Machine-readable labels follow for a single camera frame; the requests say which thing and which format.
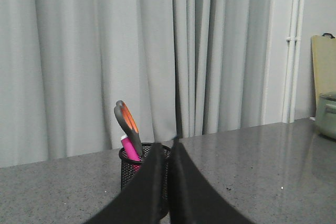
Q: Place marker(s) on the white wall pipes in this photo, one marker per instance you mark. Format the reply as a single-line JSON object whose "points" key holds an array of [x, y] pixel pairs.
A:
{"points": [[293, 55]]}

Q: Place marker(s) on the black mesh pen cup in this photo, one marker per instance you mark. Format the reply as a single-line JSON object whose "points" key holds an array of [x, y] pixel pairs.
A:
{"points": [[130, 167]]}

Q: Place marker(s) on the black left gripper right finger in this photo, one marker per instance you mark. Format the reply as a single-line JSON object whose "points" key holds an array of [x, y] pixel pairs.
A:
{"points": [[191, 197]]}

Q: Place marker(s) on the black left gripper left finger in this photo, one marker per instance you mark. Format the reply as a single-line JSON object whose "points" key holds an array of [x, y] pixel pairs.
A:
{"points": [[139, 200]]}

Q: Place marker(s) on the grey curtain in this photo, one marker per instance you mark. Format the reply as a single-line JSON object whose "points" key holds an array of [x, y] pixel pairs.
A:
{"points": [[184, 67]]}

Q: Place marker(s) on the grey orange scissors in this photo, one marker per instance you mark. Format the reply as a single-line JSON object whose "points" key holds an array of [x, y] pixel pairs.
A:
{"points": [[127, 123]]}

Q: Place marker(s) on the green pot with lid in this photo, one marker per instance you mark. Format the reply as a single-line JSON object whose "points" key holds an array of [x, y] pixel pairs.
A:
{"points": [[325, 114]]}

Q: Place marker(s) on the pink marker pen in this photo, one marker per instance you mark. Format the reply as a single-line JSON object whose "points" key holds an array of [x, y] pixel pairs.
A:
{"points": [[129, 149]]}

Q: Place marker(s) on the yellow cutting board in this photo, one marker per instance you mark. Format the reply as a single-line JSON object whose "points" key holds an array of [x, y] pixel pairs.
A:
{"points": [[323, 56]]}

